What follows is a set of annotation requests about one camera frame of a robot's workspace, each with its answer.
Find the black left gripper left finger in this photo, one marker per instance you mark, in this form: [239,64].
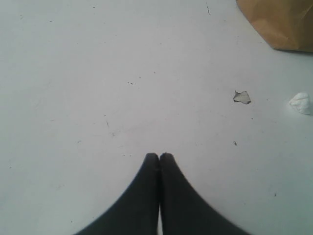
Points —
[136,211]

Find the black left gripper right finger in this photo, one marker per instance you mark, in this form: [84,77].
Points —
[183,210]

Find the brown paper shopping bag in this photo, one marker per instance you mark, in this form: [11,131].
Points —
[283,24]

